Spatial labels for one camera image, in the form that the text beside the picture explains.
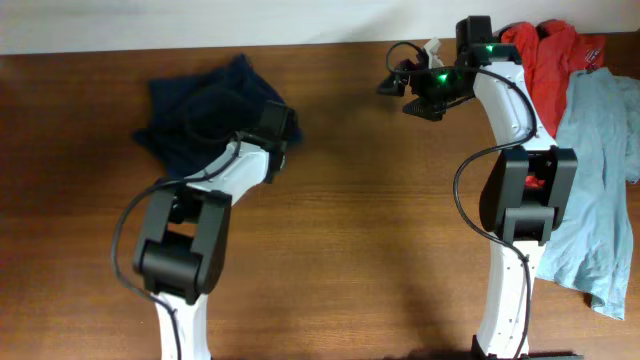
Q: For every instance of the light blue shirt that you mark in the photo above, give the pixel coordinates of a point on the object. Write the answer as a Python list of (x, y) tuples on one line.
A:
[(592, 249)]

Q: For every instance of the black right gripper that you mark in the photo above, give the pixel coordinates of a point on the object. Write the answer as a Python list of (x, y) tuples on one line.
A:
[(432, 109)]

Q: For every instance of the red shirt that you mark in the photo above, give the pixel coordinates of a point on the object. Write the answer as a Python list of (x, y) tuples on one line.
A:
[(551, 52)]

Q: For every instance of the navy blue shorts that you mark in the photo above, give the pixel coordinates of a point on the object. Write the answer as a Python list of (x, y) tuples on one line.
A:
[(193, 117)]

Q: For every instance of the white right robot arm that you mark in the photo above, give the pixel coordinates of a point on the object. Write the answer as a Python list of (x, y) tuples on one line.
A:
[(527, 191)]

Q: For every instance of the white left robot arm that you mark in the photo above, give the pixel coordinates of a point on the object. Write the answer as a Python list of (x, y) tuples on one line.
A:
[(181, 248)]

